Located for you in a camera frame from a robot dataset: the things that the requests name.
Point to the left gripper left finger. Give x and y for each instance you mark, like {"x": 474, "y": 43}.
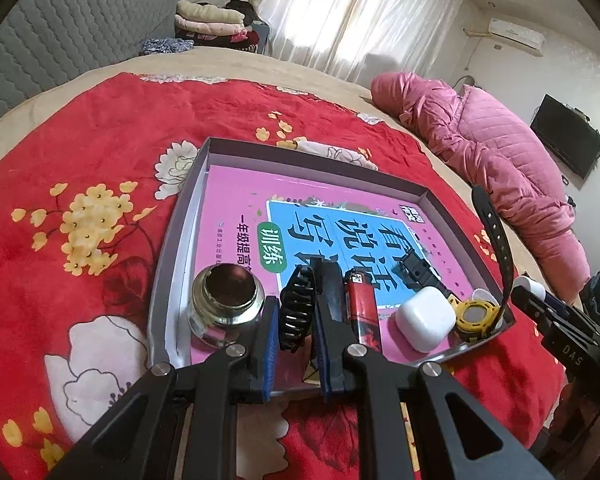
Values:
{"x": 181, "y": 422}

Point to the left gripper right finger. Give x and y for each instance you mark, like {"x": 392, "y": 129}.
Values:
{"x": 413, "y": 422}

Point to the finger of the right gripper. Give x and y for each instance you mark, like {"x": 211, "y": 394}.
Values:
{"x": 569, "y": 313}
{"x": 541, "y": 313}

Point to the white pill bottle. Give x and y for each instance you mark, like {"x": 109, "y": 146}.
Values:
{"x": 535, "y": 288}

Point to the white earbuds case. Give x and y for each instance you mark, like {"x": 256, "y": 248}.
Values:
{"x": 426, "y": 319}

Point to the red lighter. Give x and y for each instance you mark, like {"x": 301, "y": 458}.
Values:
{"x": 362, "y": 308}

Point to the black claw hair clip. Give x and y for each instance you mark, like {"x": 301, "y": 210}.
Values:
{"x": 297, "y": 304}

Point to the pink blue book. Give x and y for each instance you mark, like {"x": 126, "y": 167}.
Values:
{"x": 269, "y": 224}

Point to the pink quilted duvet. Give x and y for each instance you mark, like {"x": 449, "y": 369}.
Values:
{"x": 488, "y": 145}

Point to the red floral blanket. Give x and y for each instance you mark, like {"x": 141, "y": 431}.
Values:
{"x": 85, "y": 199}

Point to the grey cardboard box tray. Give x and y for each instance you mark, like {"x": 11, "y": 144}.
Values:
{"x": 169, "y": 337}

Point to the white air conditioner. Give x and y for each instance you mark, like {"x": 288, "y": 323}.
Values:
{"x": 524, "y": 37}

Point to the white sheer curtain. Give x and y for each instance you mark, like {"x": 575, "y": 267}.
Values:
{"x": 357, "y": 40}

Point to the beige bed sheet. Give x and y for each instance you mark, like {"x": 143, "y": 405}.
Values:
{"x": 198, "y": 63}

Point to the blue patterned cloth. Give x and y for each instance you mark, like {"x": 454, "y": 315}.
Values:
{"x": 166, "y": 45}

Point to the folded clothes pile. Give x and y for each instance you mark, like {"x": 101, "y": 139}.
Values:
{"x": 235, "y": 26}

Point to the grey quilted sofa cover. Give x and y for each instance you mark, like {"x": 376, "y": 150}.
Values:
{"x": 46, "y": 43}

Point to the black wall television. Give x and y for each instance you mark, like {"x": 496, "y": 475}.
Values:
{"x": 568, "y": 135}

